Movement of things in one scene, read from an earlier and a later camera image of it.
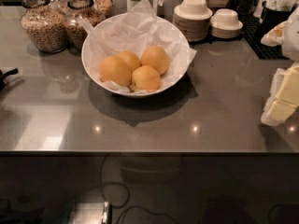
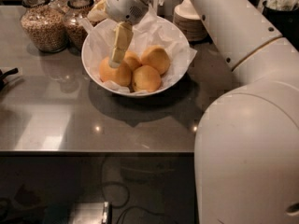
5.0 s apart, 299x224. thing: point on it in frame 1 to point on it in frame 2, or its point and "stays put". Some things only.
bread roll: (145, 78) stays put
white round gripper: (291, 39) to (123, 4)
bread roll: (132, 59) stays put
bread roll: (116, 70) stays put
